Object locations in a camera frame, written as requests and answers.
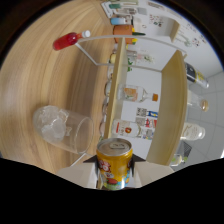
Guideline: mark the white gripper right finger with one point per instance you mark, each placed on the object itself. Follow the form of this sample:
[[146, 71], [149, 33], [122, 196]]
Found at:
[[153, 171]]

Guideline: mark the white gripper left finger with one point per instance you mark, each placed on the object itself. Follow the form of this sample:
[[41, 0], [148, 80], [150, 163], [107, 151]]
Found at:
[[76, 175]]

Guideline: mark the clear bottle green cap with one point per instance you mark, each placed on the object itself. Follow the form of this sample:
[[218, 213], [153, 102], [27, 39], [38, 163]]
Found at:
[[178, 160]]

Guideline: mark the yellow cartoon drink can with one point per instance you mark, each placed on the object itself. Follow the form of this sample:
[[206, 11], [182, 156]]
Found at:
[[115, 166]]

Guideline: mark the red liquid bottle white cap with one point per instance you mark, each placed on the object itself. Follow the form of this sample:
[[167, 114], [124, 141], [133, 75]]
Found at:
[[66, 40]]

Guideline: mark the clear vodka bottle red label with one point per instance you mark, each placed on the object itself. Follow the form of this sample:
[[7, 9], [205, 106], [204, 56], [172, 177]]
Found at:
[[128, 129]]

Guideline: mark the white and blue cup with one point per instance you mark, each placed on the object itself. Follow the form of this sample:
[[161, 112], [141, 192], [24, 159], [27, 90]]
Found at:
[[118, 21]]

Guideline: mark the clear glass with ice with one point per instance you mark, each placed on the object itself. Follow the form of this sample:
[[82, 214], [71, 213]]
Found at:
[[63, 130]]

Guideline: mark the tall glass bottle cork lid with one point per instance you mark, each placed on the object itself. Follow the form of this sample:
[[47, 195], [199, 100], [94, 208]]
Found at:
[[198, 101]]

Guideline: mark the black and yellow can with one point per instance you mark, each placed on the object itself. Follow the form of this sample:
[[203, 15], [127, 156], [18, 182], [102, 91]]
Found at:
[[196, 76]]

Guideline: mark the red wall poster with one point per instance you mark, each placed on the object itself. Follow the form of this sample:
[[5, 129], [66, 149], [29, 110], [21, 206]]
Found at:
[[150, 122]]

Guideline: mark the blue wall poster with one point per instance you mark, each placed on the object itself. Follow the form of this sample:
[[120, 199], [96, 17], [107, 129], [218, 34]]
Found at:
[[150, 113]]

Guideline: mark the white frame wooden shelf rack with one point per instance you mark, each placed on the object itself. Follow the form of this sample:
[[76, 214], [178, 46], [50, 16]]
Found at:
[[171, 106]]

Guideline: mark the wooden wall shelf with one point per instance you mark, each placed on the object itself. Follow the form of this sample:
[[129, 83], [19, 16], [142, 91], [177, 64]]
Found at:
[[171, 28]]

